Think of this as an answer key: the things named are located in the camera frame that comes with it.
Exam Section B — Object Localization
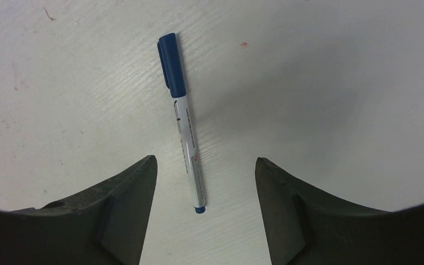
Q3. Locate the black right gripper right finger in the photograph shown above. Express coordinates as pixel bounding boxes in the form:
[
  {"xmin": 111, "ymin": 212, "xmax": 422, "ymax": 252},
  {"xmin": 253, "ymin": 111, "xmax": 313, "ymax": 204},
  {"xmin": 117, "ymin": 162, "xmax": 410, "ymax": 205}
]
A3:
[{"xmin": 255, "ymin": 157, "xmax": 424, "ymax": 264}]

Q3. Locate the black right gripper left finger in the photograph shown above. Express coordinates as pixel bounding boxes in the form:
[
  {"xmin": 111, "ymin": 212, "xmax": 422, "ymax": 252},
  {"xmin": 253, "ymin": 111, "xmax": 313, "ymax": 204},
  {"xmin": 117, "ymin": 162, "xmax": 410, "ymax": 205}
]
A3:
[{"xmin": 0, "ymin": 155, "xmax": 157, "ymax": 264}]

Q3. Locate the white marker pen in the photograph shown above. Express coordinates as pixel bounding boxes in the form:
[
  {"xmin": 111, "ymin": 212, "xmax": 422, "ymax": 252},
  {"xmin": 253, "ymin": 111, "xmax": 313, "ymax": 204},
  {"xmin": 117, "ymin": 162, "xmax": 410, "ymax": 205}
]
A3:
[{"xmin": 174, "ymin": 96, "xmax": 206, "ymax": 214}]

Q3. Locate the blue marker cap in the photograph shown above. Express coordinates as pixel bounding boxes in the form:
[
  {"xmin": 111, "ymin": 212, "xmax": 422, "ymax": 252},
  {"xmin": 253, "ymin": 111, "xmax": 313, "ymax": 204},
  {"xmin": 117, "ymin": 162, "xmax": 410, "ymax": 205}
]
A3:
[{"xmin": 157, "ymin": 33, "xmax": 187, "ymax": 98}]

